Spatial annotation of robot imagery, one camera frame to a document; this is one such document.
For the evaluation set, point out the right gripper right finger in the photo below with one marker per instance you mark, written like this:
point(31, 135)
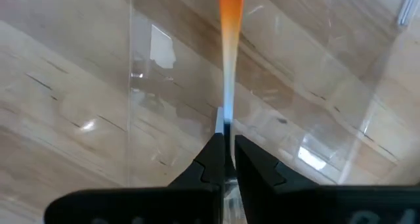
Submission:
point(311, 207)

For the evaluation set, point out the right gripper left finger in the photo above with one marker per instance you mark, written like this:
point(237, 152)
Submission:
point(147, 207)

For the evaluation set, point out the clear plastic bin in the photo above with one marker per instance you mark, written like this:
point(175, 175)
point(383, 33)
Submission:
point(164, 53)

